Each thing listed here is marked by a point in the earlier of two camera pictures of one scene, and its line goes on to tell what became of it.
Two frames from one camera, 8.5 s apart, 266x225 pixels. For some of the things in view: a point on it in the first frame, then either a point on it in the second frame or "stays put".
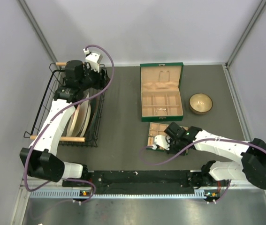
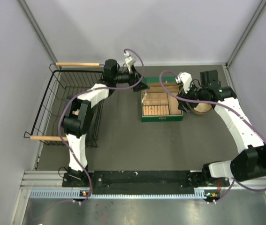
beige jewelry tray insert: x=156 y=129 → x=156 y=104
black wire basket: x=54 y=83 stays put
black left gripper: x=102 y=80 → x=134 y=76
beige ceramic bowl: x=200 y=103 stays put
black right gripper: x=171 y=150 → x=183 y=105
